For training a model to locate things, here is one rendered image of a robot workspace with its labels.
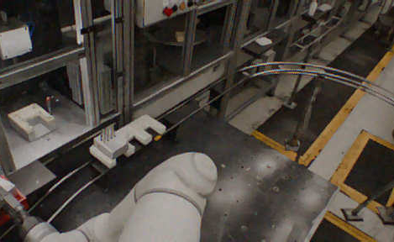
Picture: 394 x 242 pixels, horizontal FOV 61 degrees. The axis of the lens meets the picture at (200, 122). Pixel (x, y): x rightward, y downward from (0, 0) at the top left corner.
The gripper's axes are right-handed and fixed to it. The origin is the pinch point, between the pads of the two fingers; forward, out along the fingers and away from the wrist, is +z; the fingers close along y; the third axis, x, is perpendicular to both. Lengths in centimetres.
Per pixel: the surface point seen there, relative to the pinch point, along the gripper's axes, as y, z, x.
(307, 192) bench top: -32, -77, -112
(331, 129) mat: -99, -56, -275
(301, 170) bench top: -32, -68, -125
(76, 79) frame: 8, 34, -56
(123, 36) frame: 33, 16, -70
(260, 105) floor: -100, 16, -257
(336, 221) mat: -99, -99, -170
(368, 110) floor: -101, -74, -344
